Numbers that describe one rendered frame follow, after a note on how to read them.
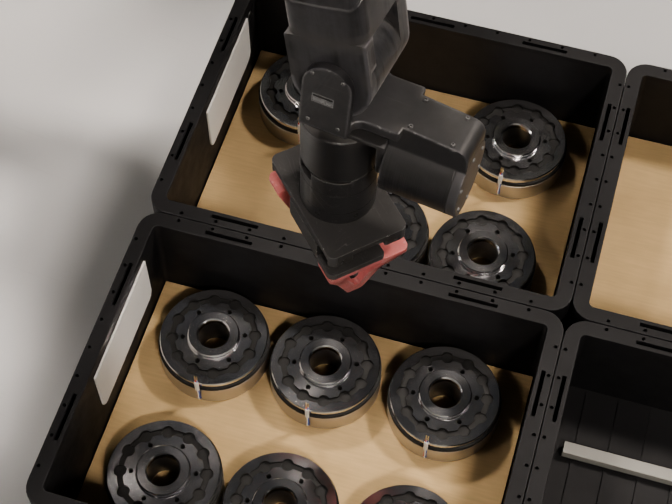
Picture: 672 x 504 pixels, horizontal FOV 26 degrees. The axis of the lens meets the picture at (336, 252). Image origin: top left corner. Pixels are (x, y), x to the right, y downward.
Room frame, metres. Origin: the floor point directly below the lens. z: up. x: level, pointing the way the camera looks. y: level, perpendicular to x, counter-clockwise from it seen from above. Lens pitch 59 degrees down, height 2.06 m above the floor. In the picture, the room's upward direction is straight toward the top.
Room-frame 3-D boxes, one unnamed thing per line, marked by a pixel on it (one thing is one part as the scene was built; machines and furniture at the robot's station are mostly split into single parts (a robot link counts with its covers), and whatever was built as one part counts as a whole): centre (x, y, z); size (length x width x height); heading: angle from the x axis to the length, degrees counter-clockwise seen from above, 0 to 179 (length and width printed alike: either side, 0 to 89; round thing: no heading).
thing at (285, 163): (0.60, 0.00, 1.17); 0.10 x 0.07 x 0.07; 27
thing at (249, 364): (0.63, 0.11, 0.86); 0.10 x 0.10 x 0.01
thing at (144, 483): (0.50, 0.15, 0.86); 0.05 x 0.05 x 0.01
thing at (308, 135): (0.60, -0.01, 1.23); 0.07 x 0.06 x 0.07; 66
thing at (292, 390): (0.60, 0.01, 0.86); 0.10 x 0.10 x 0.01
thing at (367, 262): (0.59, -0.01, 1.10); 0.07 x 0.07 x 0.09; 27
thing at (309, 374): (0.60, 0.01, 0.86); 0.05 x 0.05 x 0.01
